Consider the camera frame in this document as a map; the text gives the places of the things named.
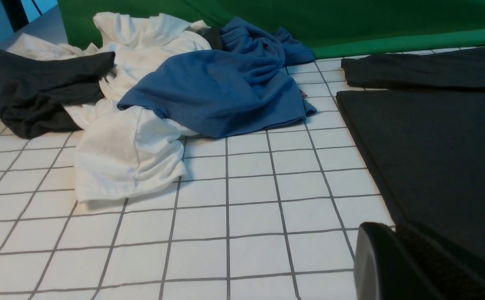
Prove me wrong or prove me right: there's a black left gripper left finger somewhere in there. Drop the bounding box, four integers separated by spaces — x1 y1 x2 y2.
354 222 434 300

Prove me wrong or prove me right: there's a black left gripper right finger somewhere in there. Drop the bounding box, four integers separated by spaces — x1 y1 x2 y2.
395 222 485 300

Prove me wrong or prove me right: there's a gray long-sleeved shirt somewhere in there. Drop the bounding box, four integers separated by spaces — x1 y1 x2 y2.
336 47 485 262

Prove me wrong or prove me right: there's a blue t-shirt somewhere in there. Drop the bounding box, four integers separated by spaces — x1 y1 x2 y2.
117 17 316 138

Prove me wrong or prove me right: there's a white t-shirt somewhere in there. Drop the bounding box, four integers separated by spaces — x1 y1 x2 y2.
9 12 211 203

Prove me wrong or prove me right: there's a white grid table cloth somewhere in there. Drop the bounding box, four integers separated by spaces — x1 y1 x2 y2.
0 57 394 300

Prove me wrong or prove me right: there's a green backdrop cloth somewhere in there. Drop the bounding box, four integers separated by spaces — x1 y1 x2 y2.
57 0 485 59

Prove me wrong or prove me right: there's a dark gray crumpled garment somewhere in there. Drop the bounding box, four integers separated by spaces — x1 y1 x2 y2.
0 50 115 139

